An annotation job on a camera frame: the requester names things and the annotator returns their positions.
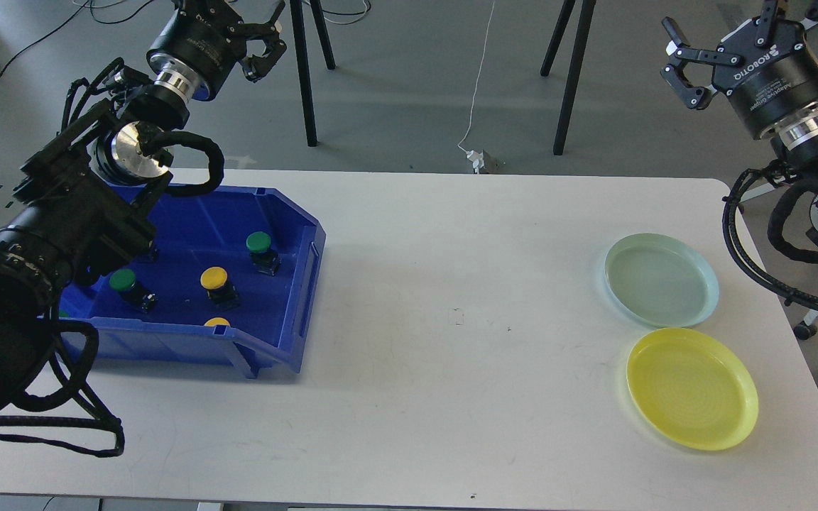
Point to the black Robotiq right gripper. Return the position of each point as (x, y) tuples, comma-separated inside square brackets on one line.
[(771, 83)]

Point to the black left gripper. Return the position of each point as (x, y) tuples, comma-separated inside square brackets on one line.
[(207, 38)]

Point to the yellow push button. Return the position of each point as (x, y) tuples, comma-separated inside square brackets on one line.
[(221, 291)]

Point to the green push button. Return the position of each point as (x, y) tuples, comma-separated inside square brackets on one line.
[(264, 258), (128, 286)]

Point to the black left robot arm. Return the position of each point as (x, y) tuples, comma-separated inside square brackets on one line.
[(87, 196)]

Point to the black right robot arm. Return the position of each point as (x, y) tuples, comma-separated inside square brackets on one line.
[(793, 223)]

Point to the pale green plate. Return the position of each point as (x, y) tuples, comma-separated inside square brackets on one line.
[(660, 281)]

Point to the yellow button at bin front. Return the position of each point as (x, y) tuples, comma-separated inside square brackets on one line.
[(217, 321)]

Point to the yellow plate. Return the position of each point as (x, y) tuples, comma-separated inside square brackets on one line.
[(692, 389)]

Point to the black tripod legs left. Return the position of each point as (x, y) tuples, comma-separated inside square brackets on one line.
[(302, 62)]

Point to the black tripod legs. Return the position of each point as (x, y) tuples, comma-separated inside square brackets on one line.
[(302, 62), (579, 48)]

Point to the black tripod legs right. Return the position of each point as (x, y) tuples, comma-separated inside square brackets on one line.
[(579, 48)]

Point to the blue plastic bin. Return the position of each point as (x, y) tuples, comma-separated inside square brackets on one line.
[(268, 329)]

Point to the white power plug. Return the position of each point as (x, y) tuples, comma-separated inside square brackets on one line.
[(483, 162)]

